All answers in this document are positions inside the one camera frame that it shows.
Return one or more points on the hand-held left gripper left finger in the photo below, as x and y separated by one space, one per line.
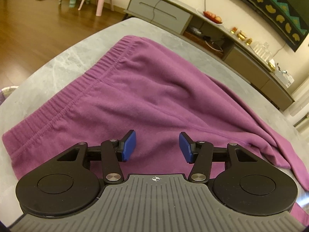
128 146

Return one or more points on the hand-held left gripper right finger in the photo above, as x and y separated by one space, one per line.
184 147

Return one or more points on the purple pants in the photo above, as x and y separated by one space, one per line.
149 89

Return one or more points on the gold tissue box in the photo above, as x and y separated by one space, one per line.
272 65

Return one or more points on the set of glass cups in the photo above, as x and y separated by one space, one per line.
262 52

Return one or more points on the grey storage box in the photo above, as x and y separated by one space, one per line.
284 76

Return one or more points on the gold candle holder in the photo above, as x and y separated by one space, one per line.
234 29
249 41

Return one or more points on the gold incense bowl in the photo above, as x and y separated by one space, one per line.
242 35

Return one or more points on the pale patterned cloth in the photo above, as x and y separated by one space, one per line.
7 93

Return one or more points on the red fruit plate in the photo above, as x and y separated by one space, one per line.
212 17

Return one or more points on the long grey sideboard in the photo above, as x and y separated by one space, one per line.
164 14

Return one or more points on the television with patterned cover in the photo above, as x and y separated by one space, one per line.
272 4

